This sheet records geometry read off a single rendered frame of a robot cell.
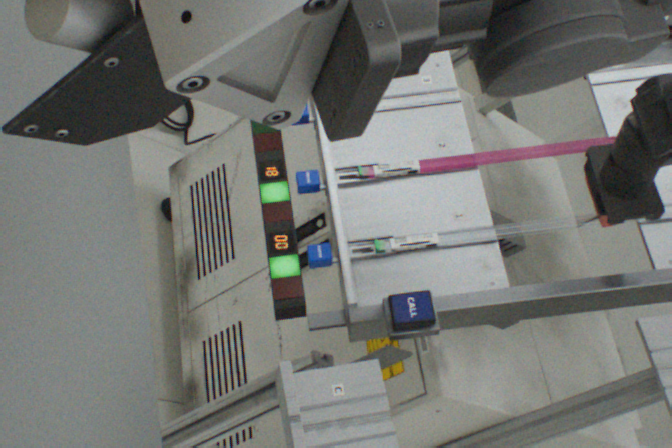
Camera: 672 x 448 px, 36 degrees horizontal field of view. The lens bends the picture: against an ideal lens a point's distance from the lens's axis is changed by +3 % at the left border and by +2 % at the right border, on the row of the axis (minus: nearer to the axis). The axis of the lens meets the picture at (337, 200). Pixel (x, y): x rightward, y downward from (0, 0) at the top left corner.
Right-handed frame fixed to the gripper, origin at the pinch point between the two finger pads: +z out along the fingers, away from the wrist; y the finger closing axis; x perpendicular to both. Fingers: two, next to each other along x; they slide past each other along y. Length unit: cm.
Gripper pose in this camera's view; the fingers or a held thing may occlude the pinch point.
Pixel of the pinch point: (606, 217)
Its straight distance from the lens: 131.7
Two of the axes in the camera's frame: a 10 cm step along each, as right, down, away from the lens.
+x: -9.9, 1.2, -0.7
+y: -1.4, -8.6, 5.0
